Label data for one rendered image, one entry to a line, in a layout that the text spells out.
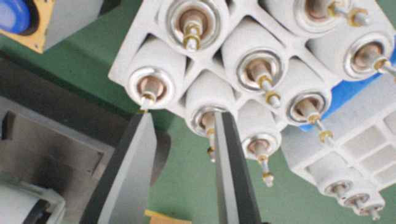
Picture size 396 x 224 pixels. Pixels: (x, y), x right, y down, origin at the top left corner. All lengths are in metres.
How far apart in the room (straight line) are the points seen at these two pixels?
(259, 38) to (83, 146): 0.48
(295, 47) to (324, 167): 0.35
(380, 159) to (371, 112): 0.25
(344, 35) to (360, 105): 0.30
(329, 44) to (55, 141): 0.63
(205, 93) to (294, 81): 0.15
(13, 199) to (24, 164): 0.42
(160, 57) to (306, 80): 0.24
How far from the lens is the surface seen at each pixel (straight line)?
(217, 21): 0.28
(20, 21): 0.27
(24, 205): 0.40
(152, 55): 0.32
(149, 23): 0.36
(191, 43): 0.19
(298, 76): 0.38
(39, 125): 0.59
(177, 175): 0.93
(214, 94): 0.34
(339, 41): 0.37
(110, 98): 0.69
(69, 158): 0.64
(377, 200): 0.84
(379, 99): 0.63
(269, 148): 0.43
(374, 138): 0.73
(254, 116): 0.42
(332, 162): 0.64
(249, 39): 0.31
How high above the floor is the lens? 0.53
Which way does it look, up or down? 52 degrees down
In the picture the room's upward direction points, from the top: 179 degrees counter-clockwise
